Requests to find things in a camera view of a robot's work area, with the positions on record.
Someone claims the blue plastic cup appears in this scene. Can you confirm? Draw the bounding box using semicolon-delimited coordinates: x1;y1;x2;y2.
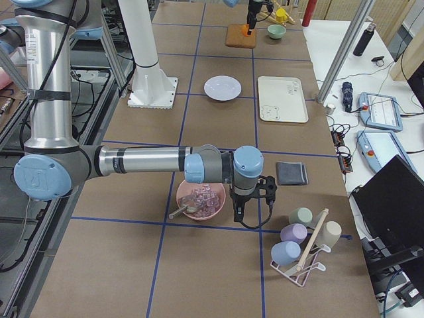
271;241;301;266

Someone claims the yellow mug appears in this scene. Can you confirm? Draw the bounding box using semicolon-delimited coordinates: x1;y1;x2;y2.
276;8;289;23

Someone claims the folded dark blue umbrella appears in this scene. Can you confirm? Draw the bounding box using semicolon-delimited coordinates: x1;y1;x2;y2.
342;81;353;113

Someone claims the white wire cup rack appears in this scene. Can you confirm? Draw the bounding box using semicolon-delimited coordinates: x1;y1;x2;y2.
270;243;332;288

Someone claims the pink bowl of ice cubes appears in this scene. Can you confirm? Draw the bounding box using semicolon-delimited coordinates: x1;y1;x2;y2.
176;181;226;221

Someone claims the folded grey cloth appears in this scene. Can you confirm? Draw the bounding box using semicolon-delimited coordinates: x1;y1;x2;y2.
276;162;309;186

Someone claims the beige plastic cup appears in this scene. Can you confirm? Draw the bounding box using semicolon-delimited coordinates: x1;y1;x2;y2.
321;221;342;248

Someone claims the white round plate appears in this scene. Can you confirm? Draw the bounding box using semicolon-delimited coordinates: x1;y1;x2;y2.
203;76;242;101

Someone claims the brown wooden tray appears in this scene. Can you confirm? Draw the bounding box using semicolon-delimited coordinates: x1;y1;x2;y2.
225;24;256;49

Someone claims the red cylinder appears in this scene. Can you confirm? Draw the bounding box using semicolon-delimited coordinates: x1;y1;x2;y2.
301;0;317;27

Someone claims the green ceramic bowl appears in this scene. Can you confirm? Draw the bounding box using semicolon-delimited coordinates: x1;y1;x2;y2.
267;25;287;40

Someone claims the black water bottle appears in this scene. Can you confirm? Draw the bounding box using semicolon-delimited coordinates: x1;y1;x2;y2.
352;23;376;57

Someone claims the purple plastic cup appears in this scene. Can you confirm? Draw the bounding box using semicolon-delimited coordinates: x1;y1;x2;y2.
280;223;307;244

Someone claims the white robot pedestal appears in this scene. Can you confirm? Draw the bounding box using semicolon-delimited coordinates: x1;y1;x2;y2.
119;0;178;109

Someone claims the metal scoop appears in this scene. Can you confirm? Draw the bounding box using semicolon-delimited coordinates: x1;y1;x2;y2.
168;205;199;219

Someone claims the teach pendant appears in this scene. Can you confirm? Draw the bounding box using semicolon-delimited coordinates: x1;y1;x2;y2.
356;130;417;173
358;92;403;132

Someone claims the green plastic cup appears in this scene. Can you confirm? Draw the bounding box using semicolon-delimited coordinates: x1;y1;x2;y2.
289;207;313;227

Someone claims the far teach pendant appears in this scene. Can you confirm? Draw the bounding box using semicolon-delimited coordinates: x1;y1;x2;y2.
358;92;403;132

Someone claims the cream bear serving tray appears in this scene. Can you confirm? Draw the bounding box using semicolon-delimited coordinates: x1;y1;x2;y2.
258;76;309;123

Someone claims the orange fruit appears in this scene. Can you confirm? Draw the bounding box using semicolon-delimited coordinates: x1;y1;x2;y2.
242;25;254;36

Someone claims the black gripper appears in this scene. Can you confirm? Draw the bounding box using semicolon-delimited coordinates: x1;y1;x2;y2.
246;0;262;36
231;189;258;223

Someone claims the black laptop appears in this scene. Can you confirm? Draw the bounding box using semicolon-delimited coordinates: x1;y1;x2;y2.
353;155;423;292

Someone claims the aluminium frame post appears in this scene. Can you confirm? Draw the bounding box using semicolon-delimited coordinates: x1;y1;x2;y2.
316;0;375;104

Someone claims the near teach pendant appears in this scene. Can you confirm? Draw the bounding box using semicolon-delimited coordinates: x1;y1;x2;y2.
356;130;417;173

